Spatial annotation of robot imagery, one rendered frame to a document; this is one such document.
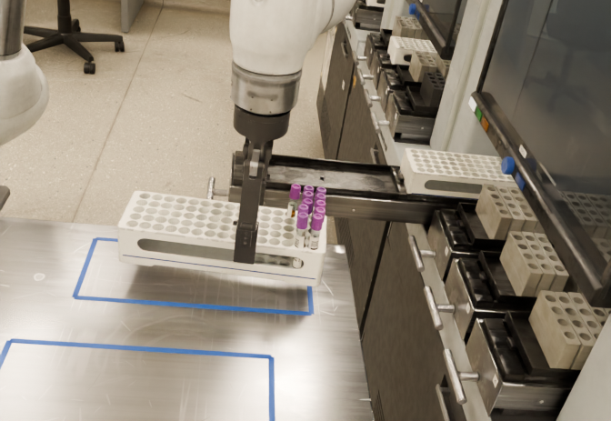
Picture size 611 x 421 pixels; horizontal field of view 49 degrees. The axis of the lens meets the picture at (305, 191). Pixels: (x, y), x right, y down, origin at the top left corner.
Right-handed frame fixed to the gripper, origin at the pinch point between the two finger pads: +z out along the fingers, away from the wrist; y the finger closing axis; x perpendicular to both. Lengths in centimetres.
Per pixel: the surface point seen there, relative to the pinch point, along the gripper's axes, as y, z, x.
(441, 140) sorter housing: -62, 12, 40
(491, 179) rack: -34, 5, 45
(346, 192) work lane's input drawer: -30.5, 10.3, 16.7
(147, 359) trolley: 19.5, 9.1, -10.3
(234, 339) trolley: 13.9, 9.1, 0.3
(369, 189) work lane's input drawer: -33.9, 11.0, 21.5
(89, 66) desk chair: -244, 87, -103
